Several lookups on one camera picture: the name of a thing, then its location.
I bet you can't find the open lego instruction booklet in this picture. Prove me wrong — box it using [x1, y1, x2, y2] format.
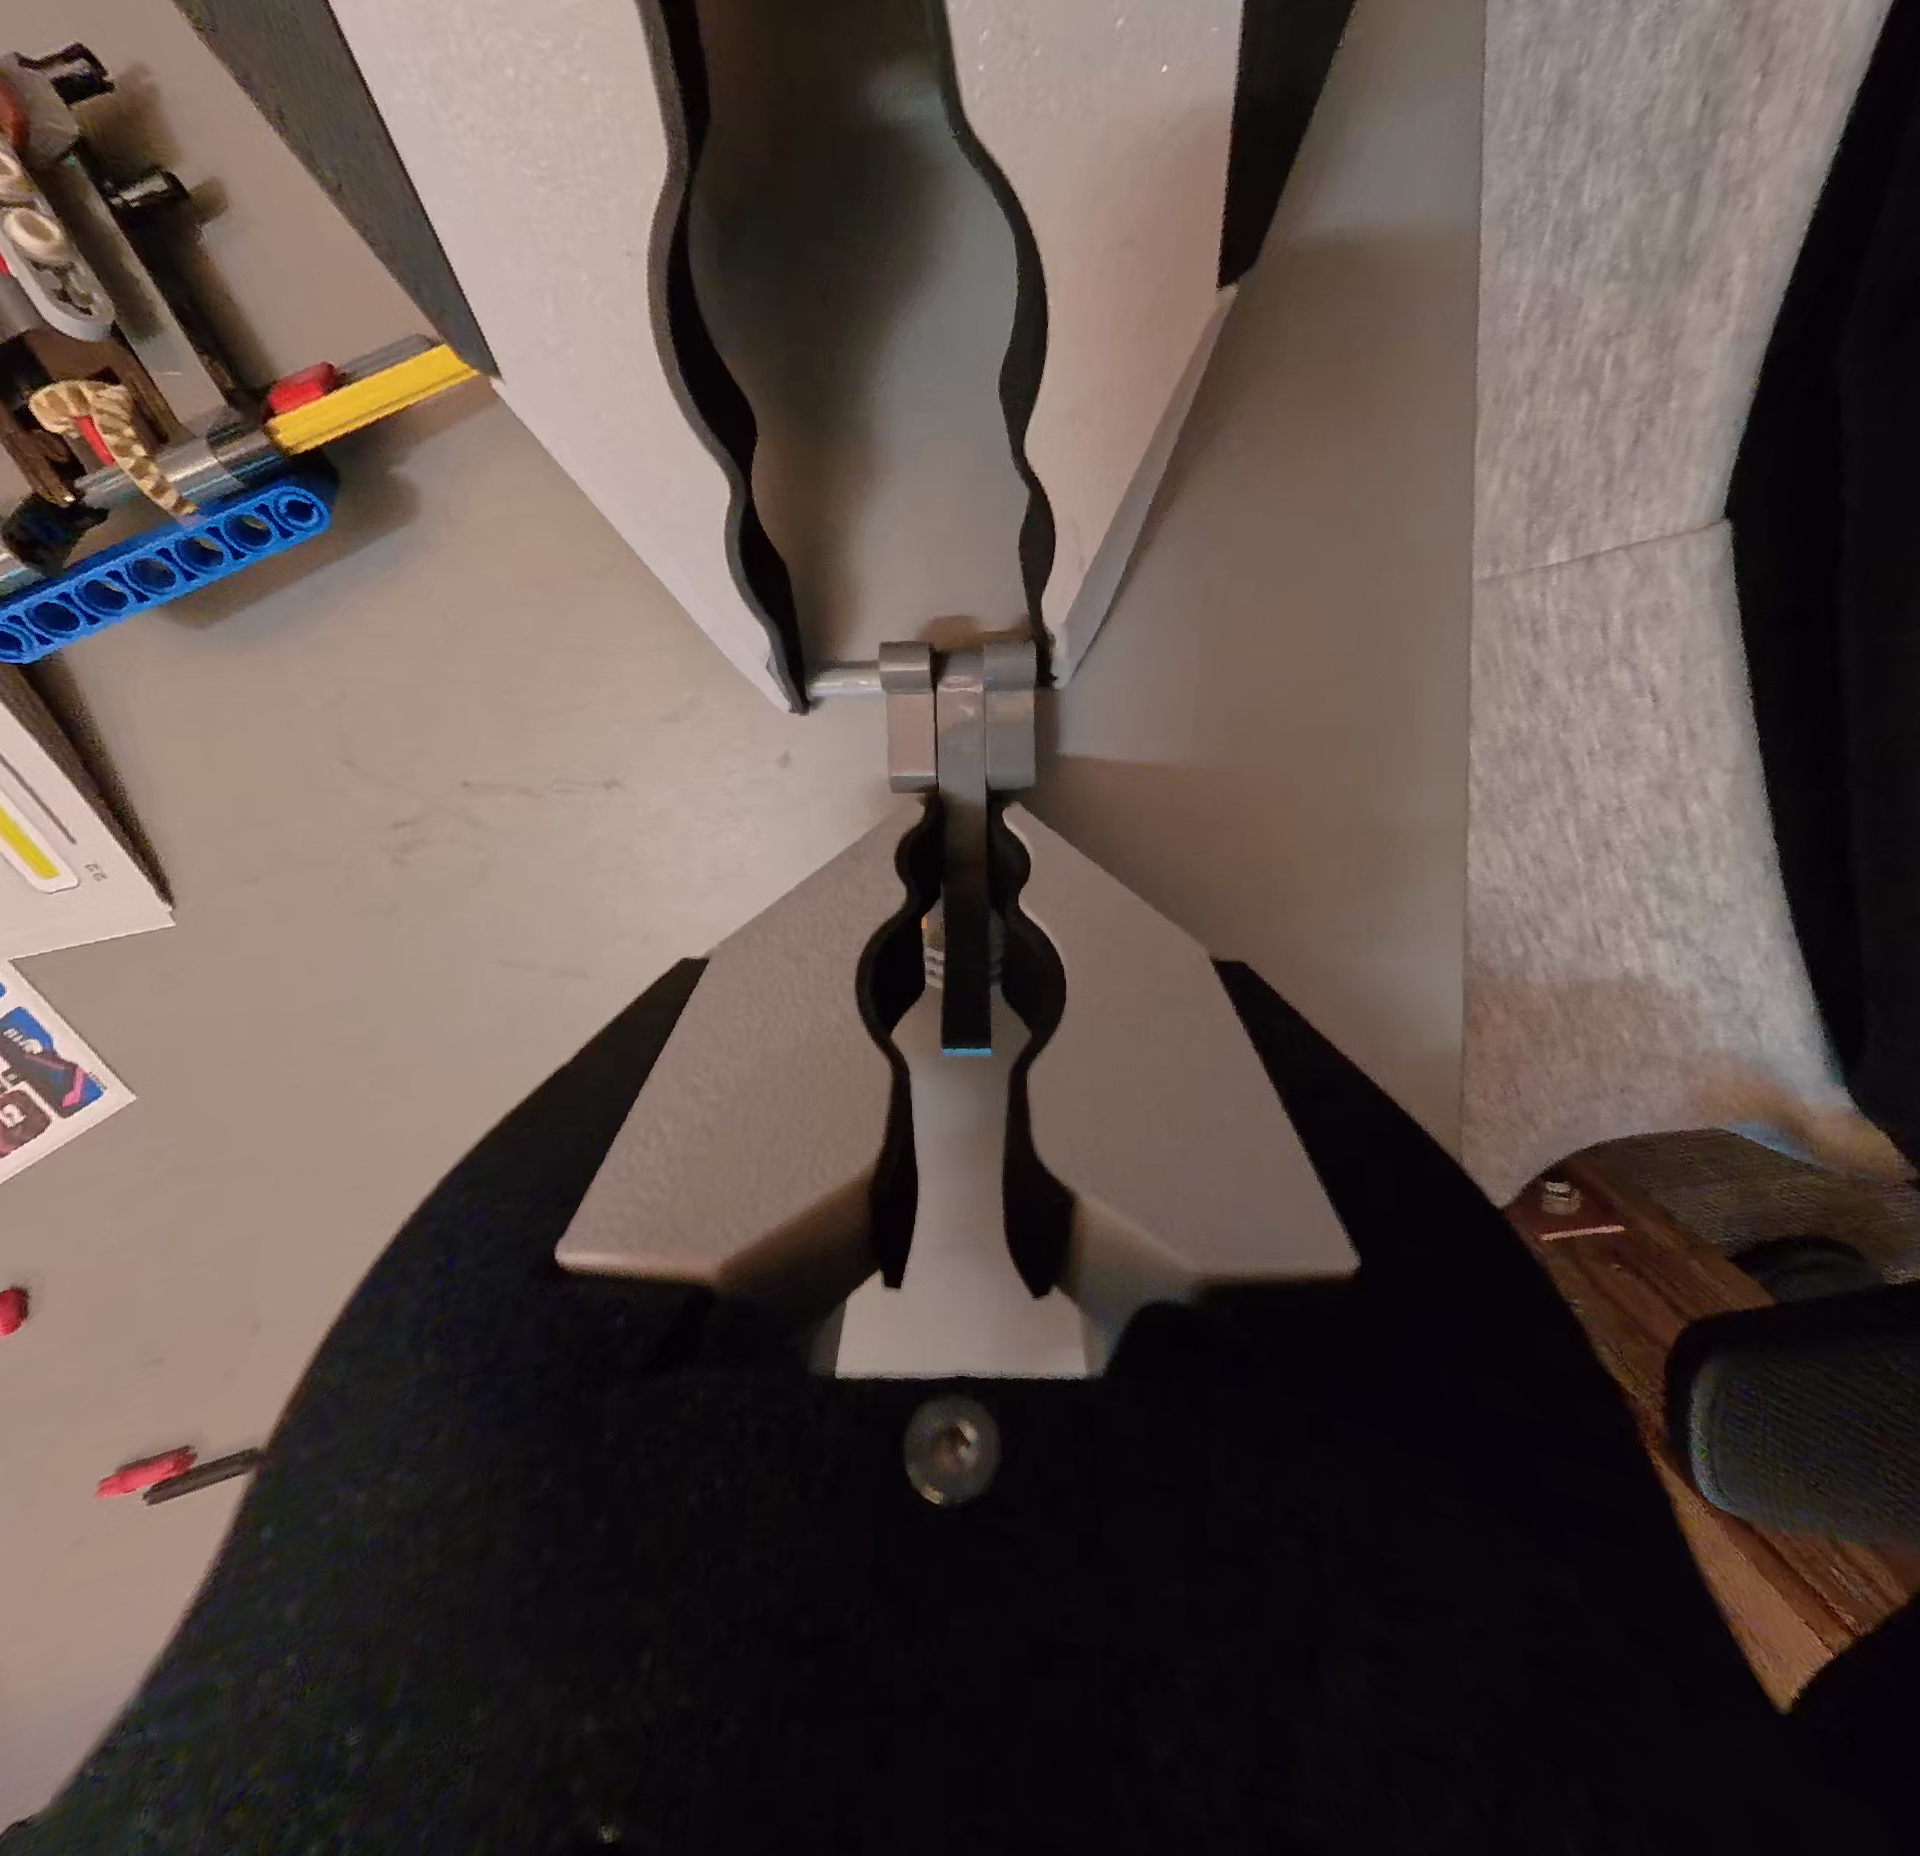
[0, 663, 179, 960]

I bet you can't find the person's black clothing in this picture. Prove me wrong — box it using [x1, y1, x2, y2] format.
[1725, 0, 1920, 1121]

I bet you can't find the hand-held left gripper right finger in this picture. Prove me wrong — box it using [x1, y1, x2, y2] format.
[990, 807, 1362, 1374]

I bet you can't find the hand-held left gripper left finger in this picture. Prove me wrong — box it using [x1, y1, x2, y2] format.
[554, 813, 940, 1378]

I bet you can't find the lego sticker sheet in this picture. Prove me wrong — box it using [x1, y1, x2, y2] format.
[0, 959, 138, 1185]

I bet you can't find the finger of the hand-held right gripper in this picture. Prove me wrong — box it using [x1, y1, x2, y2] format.
[918, 0, 1274, 686]
[301, 0, 816, 715]

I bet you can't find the lego chassis with blue beam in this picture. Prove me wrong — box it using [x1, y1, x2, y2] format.
[0, 41, 482, 667]

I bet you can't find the grey woven seat pad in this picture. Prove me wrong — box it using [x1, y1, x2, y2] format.
[1582, 1124, 1920, 1279]

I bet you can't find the dark grey lego arm assembly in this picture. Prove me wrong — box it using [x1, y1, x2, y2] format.
[807, 637, 1040, 1061]

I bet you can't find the dark grey knit fabric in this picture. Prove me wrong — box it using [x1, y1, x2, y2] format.
[1667, 1242, 1920, 1551]

